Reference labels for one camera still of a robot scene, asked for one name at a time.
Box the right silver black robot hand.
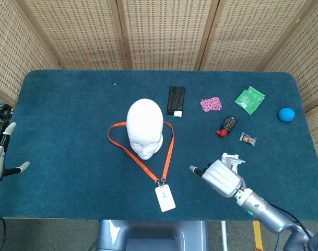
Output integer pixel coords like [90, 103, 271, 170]
[189, 159, 246, 199]

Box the orange lanyard with badge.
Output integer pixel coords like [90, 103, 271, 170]
[107, 120, 175, 184]

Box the white badge card holder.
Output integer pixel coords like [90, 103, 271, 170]
[155, 184, 176, 213]

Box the white mannequin head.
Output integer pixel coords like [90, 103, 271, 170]
[126, 98, 164, 161]

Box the white folding phone stand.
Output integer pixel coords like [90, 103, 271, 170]
[221, 152, 246, 173]

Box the small dark candy wrapper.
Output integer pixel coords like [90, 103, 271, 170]
[239, 131, 258, 146]

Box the black pouch with red cap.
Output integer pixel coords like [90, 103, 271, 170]
[216, 115, 238, 138]

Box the pink patterned packet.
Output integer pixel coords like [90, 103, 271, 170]
[199, 96, 223, 113]

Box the green foil packet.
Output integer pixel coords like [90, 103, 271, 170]
[234, 85, 266, 116]

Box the teal carpet table cover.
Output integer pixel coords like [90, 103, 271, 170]
[0, 69, 318, 221]

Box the grey robot torso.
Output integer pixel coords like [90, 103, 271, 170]
[96, 219, 209, 251]

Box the blue ball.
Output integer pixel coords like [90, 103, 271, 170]
[278, 107, 296, 122]

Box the black phone case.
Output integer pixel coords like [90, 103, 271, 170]
[166, 85, 186, 118]

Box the woven wicker folding screen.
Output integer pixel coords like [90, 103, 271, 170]
[0, 0, 318, 113]

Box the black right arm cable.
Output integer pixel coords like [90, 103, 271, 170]
[265, 202, 315, 238]

